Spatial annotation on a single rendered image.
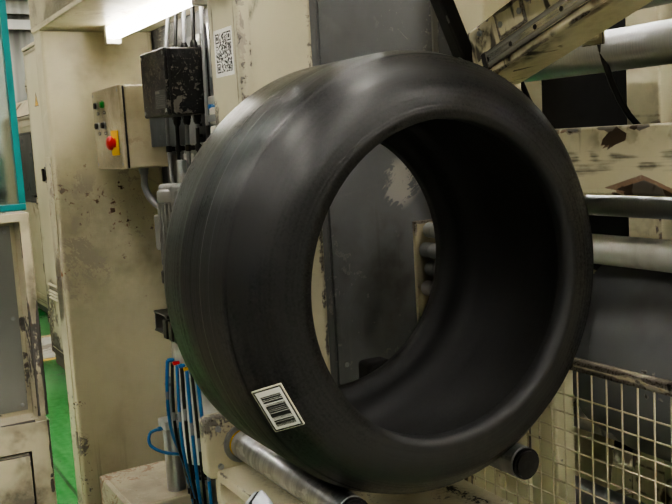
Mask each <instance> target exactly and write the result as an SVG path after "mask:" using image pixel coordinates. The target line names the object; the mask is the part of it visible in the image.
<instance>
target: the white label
mask: <svg viewBox="0 0 672 504"><path fill-rule="evenodd" d="M251 393H252V394H253V396H254V398H255V399H256V401H257V403H258V404H259V406H260V408H261V409H262V411H263V413H264V414H265V416H266V418H267V419H268V421H269V423H270V424H271V426H272V428H273V429H274V431H275V432H278V431H282V430H286V429H289V428H293V427H297V426H300V425H304V424H305V423H304V421H303V419H302V417H301V416H300V414H299V412H298V411H297V409H296V407H295V405H294V404H293V402H292V400H291V399H290V397H289V395H288V394H287V392H286V390H285V388H284V387H283V385H282V383H278V384H275V385H271V386H268V387H265V388H261V389H258V390H255V391H252V392H251Z"/></svg>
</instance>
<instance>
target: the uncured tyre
mask: <svg viewBox="0 0 672 504"><path fill-rule="evenodd" d="M379 144H382V145H383V146H385V147H386V148H387V149H389V150H390V151H391V152H392V153H394V154H395V155H396V156H397V157H398V158H399V159H400V160H401V161H402V162H403V163H404V164H405V166H406V167H407V168H408V169H409V170H410V172H411V173H412V175H413V176H414V178H415V179H416V181H417V182H418V184H419V186H420V188H421V190H422V192H423V194H424V196H425V199H426V201H427V204H428V207H429V210H430V213H431V217H432V221H433V226H434V232H435V243H436V261H435V272H434V278H433V283H432V288H431V291H430V295H429V298H428V301H427V304H426V307H425V309H424V311H423V314H422V316H421V318H420V320H419V322H418V324H417V325H416V327H415V329H414V330H413V332H412V333H411V335H410V336H409V338H408V339H407V340H406V342H405V343H404V344H403V346H402V347H401V348H400V349H399V350H398V351H397V352H396V353H395V354H394V355H393V356H392V357H391V358H390V359H389V360H388V361H387V362H385V363H384V364H383V365H382V366H380V367H379V368H377V369H376V370H374V371H373V372H371V373H370V374H368V375H366V376H364V377H362V378H360V379H358V380H355V381H353V382H350V383H347V384H343V385H339V386H337V384H336V383H335V381H334V379H333V377H332V376H331V374H330V372H329V370H328V368H327V366H326V363H325V361H324V358H323V356H322V353H321V350H320V347H319V344H318V340H317V336H316V332H315V327H314V321H313V314H312V302H311V281H312V269H313V261H314V255H315V250H316V246H317V242H318V238H319V234H320V231H321V228H322V225H323V222H324V220H325V217H326V215H327V212H328V210H329V208H330V206H331V203H332V202H333V200H334V198H335V196H336V194H337V192H338V191H339V189H340V187H341V186H342V184H343V183H344V181H345V180H346V178H347V177H348V175H349V174H350V173H351V172H352V170H353V169H354V168H355V167H356V165H357V164H358V163H359V162H360V161H361V160H362V159H363V158H364V157H365V156H366V155H367V154H368V153H369V152H370V151H371V150H372V149H374V148H375V147H376V146H377V145H379ZM593 268H594V257H593V240H592V231H591V225H590V219H589V214H588V209H587V205H586V201H585V198H584V195H583V191H582V188H581V185H580V181H579V178H578V175H577V173H576V170H575V167H574V165H573V163H572V160H571V158H570V156H569V154H568V152H567V150H566V148H565V146H564V144H563V142H562V140H561V139H560V137H559V135H558V134H557V132H556V130H555V129H554V127H553V126H552V125H551V123H550V122H549V120H548V119H547V118H546V116H545V115H544V114H543V113H542V111H541V110H540V109H539V108H538V107H537V106H536V105H535V104H534V103H533V102H532V100H530V99H529V98H528V97H527V96H526V95H525V94H524V93H523V92H522V91H521V90H519V89H518V88H517V87H516V86H515V85H513V84H512V83H510V82H509V81H508V80H506V79H505V78H503V77H502V76H500V75H498V74H497V73H495V72H493V71H491V70H489V69H487V68H485V67H483V66H481V65H478V64H476V63H473V62H470V61H467V60H464V59H460V58H457V57H453V56H450V55H446V54H442V53H437V52H432V51H424V50H393V51H385V52H379V53H374V54H369V55H365V56H360V57H355V58H351V59H346V60H341V61H336V62H332V63H327V64H322V65H318V66H313V67H309V68H305V69H301V70H298V71H295V72H292V73H290V74H287V75H285V76H283V77H280V78H278V79H276V80H274V81H272V82H270V83H269V84H267V85H265V86H263V87H262V88H260V89H259V90H257V91H256V92H254V93H253V94H251V95H250V96H249V97H247V98H246V99H245V100H243V101H242V102H241V103H240V104H239V105H238V106H236V107H235V108H234V109H233V110H232V111H231V112H230V113H229V114H228V115H227V116H226V117H225V118H224V119H223V120H222V121H221V122H220V124H219V125H218V126H217V127H216V128H215V129H214V131H213V132H212V133H211V134H210V136H209V137H208V138H207V140H206V141H205V142H204V144H203V145H202V146H201V148H200V149H199V151H198V152H197V154H196V156H195V157H194V159H193V161H192V162H191V164H190V166H189V168H188V170H187V172H186V174H185V176H184V178H183V180H182V182H181V185H180V187H179V190H178V192H177V195H176V198H175V201H174V204H173V207H172V211H171V215H170V219H169V223H168V228H167V234H166V241H165V250H164V288H165V297H166V304H167V309H168V314H169V318H170V322H171V326H172V329H173V333H174V336H175V339H176V342H177V344H178V347H179V350H180V352H181V355H182V357H183V359H184V362H185V364H186V366H187V368H188V370H189V372H190V373H191V375H192V377H193V379H194V380H195V382H196V384H197V385H198V387H199V388H200V390H201V391H202V392H203V394H204V395H205V396H206V398H207V399H208V400H209V402H210V403H211V404H212V405H213V406H214V407H215V408H216V409H217V411H218V412H219V413H220V414H221V415H222V416H223V417H224V418H226V419H227V420H228V421H229V422H230V423H231V424H232V425H234V426H235V427H236V428H238V429H239V430H240V431H242V432H243V433H245V434H246V435H248V436H249V437H251V438H252V439H254V440H256V441H257V442H259V443H260V444H262V445H264V446H265V447H267V448H268V449H270V450H272V451H273V452H275V453H276V454H278V455H280V456H281V457H283V458H284V459H286V460H288V461H289V462H291V463H292V464H294V465H296V466H297V467H299V468H300V469H302V470H304V471H305V472H307V473H309V474H311V475H312V476H314V477H316V478H318V479H321V480H323V481H325V482H328V483H330V484H333V485H336V486H339V487H342V488H346V489H350V490H354V491H360V492H368V493H380V494H413V493H421V492H426V491H431V490H435V489H439V488H442V487H445V486H449V485H451V484H454V483H456V482H459V481H461V480H463V479H466V478H468V477H470V476H472V475H473V474H475V473H477V472H479V471H481V470H482V469H484V468H485V467H487V466H488V465H490V464H491V463H493V462H494V461H496V460H497V459H498V458H500V457H501V456H502V455H503V454H505V453H506V452H507V451H508V450H509V449H510V448H512V447H513V446H514V445H515V444H516V443H517V442H518V441H519V440H520V439H521V438H522V437H523V436H524V435H525V434H526V433H527V431H528V430H529V429H530V428H531V427H532V426H533V424H534V423H535V422H536V421H537V419H538V418H539V417H540V416H541V414H542V413H543V412H544V410H545V409H546V407H547V406H548V405H549V403H550V402H551V400H552V399H553V397H554V396H555V394H556V393H557V391H558V390H559V388H560V386H561V385H562V383H563V381H564V379H565V377H566V375H567V373H568V371H569V369H570V367H571V365H572V363H573V361H574V358H575V356H576V353H577V351H578V348H579V345H580V342H581V339H582V336H583V333H584V329H585V326H586V322H587V317H588V313H589V307H590V302H591V295H592V286H593ZM278 383H282V385H283V387H284V388H285V390H286V392H287V394H288V395H289V397H290V399H291V400H292V402H293V404H294V405H295V407H296V409H297V411H298V412H299V414H300V416H301V417H302V419H303V421H304V423H305V424H304V425H300V426H297V427H293V428H289V429H286V430H282V431H278V432H275V431H274V429H273V428H272V426H271V424H270V423H269V421H268V419H267V418H266V416H265V414H264V413H263V411H262V409H261V408H260V406H259V404H258V403H257V401H256V399H255V398H254V396H253V394H252V393H251V392H252V391H255V390H258V389H261V388H265V387H268V386H271V385H275V384H278Z"/></svg>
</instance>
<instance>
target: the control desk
mask: <svg viewBox="0 0 672 504"><path fill-rule="evenodd" d="M48 414H49V412H48V402H47V392H46V382H45V372H44V362H43V352H42V342H41V332H40V322H39V312H38V302H37V292H36V281H35V271H34V261H33V251H32V241H31V231H30V221H29V213H28V212H24V211H21V210H20V211H8V212H0V504H57V495H56V485H55V475H54V465H53V455H52V445H51V435H50V425H49V419H48V418H47V416H46V415H48Z"/></svg>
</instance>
